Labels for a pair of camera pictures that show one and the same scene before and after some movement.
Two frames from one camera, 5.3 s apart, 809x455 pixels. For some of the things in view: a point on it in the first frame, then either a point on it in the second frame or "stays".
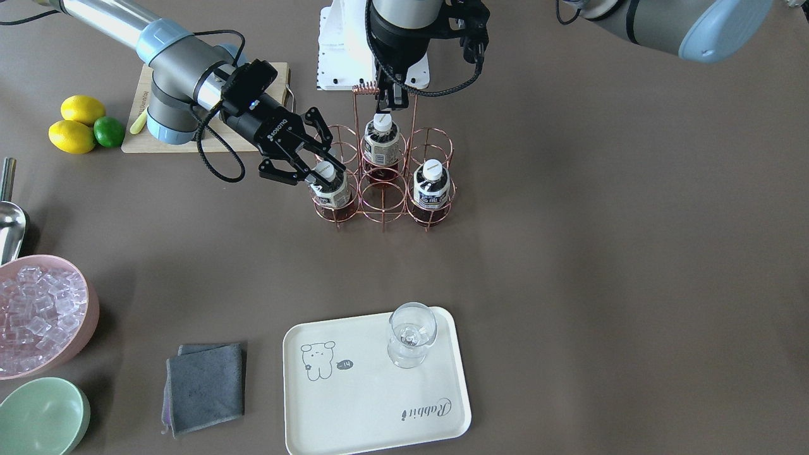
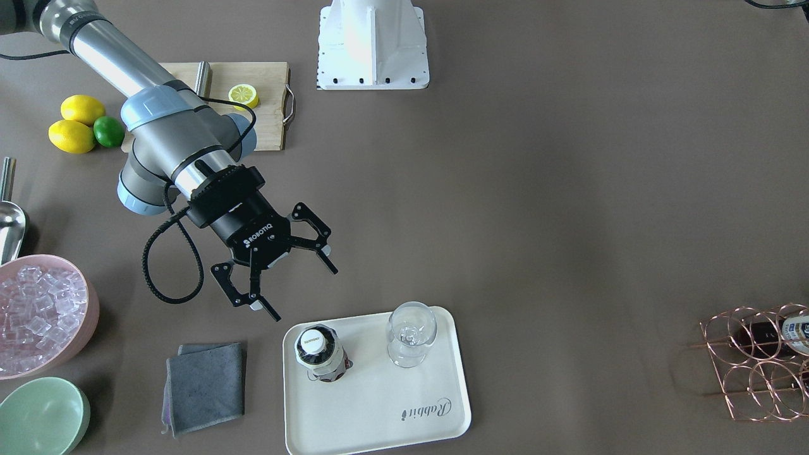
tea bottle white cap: (326, 169) to (313, 341)
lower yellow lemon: (72, 136) stays
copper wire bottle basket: (390, 170) to (761, 359)
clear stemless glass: (413, 327) stays
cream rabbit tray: (342, 394) stays
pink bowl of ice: (49, 308) stays
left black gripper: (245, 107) to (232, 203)
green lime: (108, 131) stays
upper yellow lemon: (81, 109) stays
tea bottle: (382, 144) to (768, 339)
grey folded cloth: (204, 386) stays
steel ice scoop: (12, 219) stays
